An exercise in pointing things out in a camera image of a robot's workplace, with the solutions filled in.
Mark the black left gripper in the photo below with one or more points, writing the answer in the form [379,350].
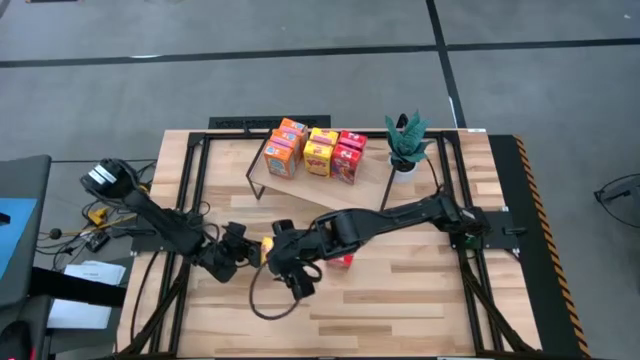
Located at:
[225,260]

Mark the yellow Corn Pops cereal box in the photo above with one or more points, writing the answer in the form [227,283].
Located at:
[324,136]
[317,159]
[267,247]

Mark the green plant in white pot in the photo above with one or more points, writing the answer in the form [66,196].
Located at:
[406,140]

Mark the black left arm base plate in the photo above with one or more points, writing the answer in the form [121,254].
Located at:
[145,245]

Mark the black flat bar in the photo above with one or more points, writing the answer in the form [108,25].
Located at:
[75,290]

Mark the black power adapter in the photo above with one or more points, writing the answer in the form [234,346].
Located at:
[97,242]

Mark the blue panel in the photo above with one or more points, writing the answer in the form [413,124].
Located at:
[15,240]

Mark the black mat hazard stripe edge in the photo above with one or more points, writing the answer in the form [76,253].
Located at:
[552,310]

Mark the black perforated strip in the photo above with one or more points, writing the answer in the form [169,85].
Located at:
[240,122]

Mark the red Froot Loops cereal box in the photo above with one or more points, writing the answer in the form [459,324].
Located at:
[352,140]
[342,261]
[345,165]

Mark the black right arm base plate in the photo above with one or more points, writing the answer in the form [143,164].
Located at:
[502,222]

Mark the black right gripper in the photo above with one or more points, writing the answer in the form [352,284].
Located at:
[295,255]

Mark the white paper sheets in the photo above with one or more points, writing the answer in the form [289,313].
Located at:
[95,272]

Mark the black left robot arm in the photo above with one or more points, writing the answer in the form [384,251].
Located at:
[160,220]

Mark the grey cart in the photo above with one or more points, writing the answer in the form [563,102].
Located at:
[30,175]

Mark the wooden shelf black metal legs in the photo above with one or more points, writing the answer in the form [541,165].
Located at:
[310,192]

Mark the black round plug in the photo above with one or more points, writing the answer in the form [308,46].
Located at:
[55,233]

